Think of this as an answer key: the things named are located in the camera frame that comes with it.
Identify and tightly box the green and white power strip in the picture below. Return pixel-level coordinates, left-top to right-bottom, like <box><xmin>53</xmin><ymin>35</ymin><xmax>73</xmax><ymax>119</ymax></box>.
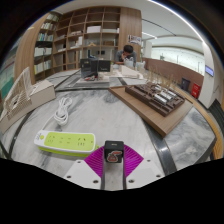
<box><xmin>33</xmin><ymin>130</ymin><xmax>98</xmax><ymax>158</ymax></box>

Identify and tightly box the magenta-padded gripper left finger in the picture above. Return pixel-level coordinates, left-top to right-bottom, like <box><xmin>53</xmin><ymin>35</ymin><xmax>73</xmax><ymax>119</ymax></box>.
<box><xmin>63</xmin><ymin>144</ymin><xmax>107</xmax><ymax>191</ymax></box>

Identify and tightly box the white architectural model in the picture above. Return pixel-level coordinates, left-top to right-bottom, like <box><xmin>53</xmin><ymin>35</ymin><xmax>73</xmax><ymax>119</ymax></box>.
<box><xmin>0</xmin><ymin>66</ymin><xmax>57</xmax><ymax>134</ymax></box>

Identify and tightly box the glass-fronted bookcase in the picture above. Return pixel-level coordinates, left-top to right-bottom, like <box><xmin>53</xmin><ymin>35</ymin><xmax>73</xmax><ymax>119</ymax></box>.
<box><xmin>0</xmin><ymin>39</ymin><xmax>19</xmax><ymax>101</ymax></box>

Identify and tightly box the ceiling light bar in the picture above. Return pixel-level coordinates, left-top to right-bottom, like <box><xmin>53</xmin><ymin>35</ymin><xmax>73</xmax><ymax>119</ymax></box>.
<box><xmin>142</xmin><ymin>31</ymin><xmax>158</xmax><ymax>39</ymax></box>

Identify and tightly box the grey flat model base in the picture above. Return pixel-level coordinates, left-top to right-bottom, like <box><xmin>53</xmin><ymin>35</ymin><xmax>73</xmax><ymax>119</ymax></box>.
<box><xmin>75</xmin><ymin>76</ymin><xmax>111</xmax><ymax>85</ymax></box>

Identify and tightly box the red bin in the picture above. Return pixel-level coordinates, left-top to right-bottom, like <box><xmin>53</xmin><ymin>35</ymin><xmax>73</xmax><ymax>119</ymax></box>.
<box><xmin>191</xmin><ymin>83</ymin><xmax>202</xmax><ymax>99</ymax></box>

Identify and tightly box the blue wall screen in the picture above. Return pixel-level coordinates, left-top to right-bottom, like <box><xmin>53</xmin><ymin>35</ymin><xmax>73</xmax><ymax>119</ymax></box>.
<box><xmin>204</xmin><ymin>65</ymin><xmax>215</xmax><ymax>77</ymax></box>

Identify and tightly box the dark brown architectural model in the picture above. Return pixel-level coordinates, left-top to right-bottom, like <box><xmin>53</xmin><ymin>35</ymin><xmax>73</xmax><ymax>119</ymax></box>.
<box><xmin>124</xmin><ymin>82</ymin><xmax>186</xmax><ymax>118</ymax></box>

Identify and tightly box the small white building model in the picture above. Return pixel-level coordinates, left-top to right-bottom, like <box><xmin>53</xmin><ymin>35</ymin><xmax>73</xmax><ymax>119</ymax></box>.
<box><xmin>111</xmin><ymin>64</ymin><xmax>144</xmax><ymax>80</ymax></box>

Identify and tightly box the wooden model base board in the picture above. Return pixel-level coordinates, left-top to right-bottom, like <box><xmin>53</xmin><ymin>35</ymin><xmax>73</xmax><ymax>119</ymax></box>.
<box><xmin>108</xmin><ymin>84</ymin><xmax>194</xmax><ymax>138</ymax></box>

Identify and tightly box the wall poster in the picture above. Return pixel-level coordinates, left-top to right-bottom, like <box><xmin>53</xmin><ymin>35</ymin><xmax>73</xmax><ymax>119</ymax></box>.
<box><xmin>128</xmin><ymin>34</ymin><xmax>143</xmax><ymax>46</ymax></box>

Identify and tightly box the person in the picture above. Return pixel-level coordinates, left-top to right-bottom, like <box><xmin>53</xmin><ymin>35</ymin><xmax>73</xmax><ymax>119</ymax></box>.
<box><xmin>114</xmin><ymin>44</ymin><xmax>138</xmax><ymax>68</ymax></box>

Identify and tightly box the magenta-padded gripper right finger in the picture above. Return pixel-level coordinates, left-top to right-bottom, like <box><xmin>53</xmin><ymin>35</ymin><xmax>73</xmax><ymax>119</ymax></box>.
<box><xmin>122</xmin><ymin>144</ymin><xmax>165</xmax><ymax>190</ymax></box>

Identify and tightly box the white power strip cable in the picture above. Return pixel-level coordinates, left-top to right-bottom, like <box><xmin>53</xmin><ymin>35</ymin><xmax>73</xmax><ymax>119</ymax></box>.
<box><xmin>40</xmin><ymin>96</ymin><xmax>74</xmax><ymax>134</ymax></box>

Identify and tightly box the black charger block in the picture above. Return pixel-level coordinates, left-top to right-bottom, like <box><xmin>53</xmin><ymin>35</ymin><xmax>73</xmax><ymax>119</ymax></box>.
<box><xmin>104</xmin><ymin>140</ymin><xmax>125</xmax><ymax>164</ymax></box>

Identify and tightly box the dark grey bin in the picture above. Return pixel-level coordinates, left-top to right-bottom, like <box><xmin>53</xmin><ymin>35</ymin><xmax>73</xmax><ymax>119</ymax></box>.
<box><xmin>181</xmin><ymin>77</ymin><xmax>192</xmax><ymax>93</ymax></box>

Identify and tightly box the wooden shelf unit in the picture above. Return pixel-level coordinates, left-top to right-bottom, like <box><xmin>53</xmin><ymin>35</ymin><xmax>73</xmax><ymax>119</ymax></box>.
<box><xmin>33</xmin><ymin>5</ymin><xmax>143</xmax><ymax>83</ymax></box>

